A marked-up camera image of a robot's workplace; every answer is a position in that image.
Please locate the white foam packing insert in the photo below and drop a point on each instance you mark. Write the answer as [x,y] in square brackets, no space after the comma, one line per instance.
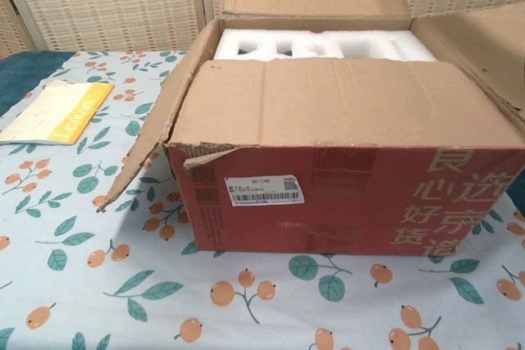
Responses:
[229,44]

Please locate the yellow and white booklet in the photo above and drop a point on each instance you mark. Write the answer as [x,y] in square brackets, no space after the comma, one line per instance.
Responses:
[61,108]

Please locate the floral fruit print tablecloth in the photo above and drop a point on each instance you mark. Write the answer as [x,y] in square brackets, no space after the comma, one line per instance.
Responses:
[102,284]

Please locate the black screen hinge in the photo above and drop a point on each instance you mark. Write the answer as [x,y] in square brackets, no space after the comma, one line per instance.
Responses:
[14,3]

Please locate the red cardboard shipping box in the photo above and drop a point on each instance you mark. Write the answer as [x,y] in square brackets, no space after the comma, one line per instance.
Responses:
[328,112]

